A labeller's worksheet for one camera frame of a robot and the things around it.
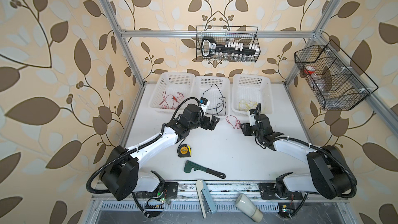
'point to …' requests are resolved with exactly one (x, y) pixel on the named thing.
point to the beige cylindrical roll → (243, 203)
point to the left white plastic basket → (171, 88)
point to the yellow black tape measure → (185, 151)
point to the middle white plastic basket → (217, 90)
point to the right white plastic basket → (249, 89)
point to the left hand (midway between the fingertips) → (213, 115)
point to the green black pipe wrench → (189, 165)
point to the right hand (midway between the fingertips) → (243, 126)
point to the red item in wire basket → (309, 70)
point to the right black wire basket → (336, 82)
